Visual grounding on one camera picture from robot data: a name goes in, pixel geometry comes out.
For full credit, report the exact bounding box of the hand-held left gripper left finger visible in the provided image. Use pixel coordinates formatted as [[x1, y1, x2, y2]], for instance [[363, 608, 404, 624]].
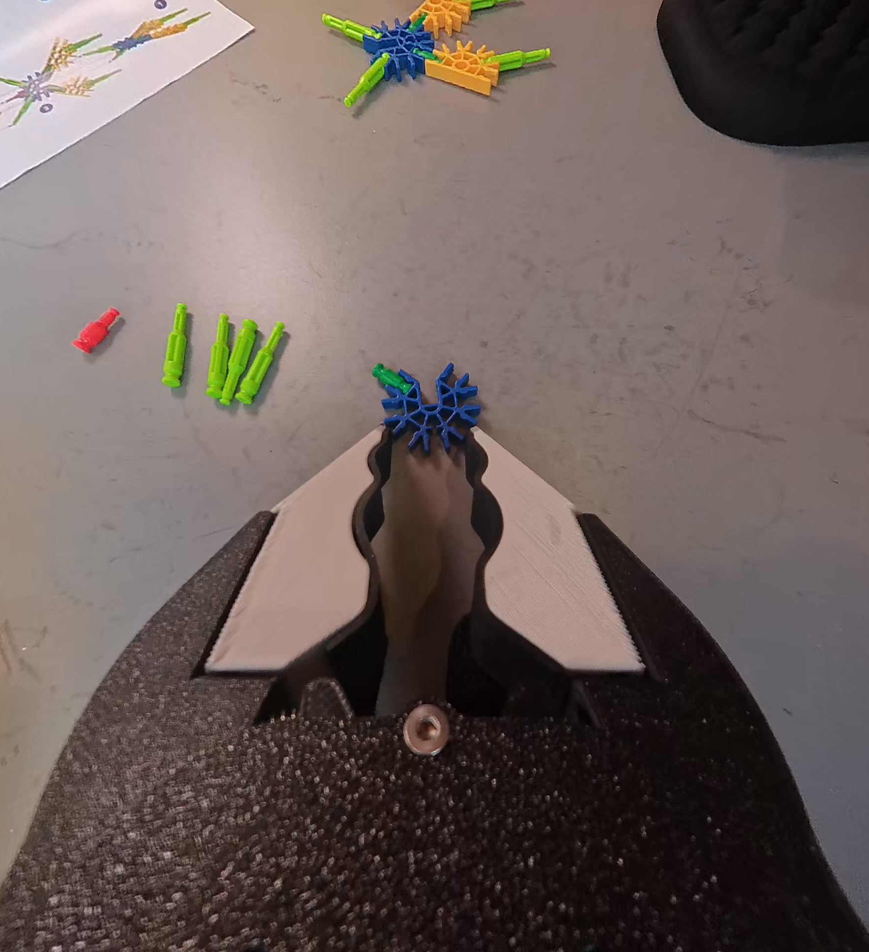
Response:
[[204, 427, 392, 675]]

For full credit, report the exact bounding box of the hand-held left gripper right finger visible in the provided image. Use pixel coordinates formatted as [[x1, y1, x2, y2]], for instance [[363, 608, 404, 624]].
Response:
[[467, 430, 646, 676]]

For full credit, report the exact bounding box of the blue toy connector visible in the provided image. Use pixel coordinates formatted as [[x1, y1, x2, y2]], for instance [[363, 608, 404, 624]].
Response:
[[381, 362, 482, 455]]

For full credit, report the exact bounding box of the light green toy rod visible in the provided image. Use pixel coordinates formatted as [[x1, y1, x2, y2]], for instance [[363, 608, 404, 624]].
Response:
[[235, 321, 287, 405], [161, 302, 190, 388], [206, 312, 232, 399], [219, 318, 259, 406]]

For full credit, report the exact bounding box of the grey desk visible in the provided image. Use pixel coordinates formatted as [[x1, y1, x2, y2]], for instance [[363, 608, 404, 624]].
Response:
[[0, 0, 869, 952]]

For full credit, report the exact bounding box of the red short toy rod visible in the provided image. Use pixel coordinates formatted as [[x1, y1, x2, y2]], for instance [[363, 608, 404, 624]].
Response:
[[71, 306, 121, 354]]

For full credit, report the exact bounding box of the assembled toy model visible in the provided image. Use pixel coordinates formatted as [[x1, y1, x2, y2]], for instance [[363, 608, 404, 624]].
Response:
[[321, 0, 553, 109]]

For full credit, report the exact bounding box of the printed instruction sheet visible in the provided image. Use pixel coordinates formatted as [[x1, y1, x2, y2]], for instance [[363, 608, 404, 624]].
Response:
[[0, 0, 255, 208]]

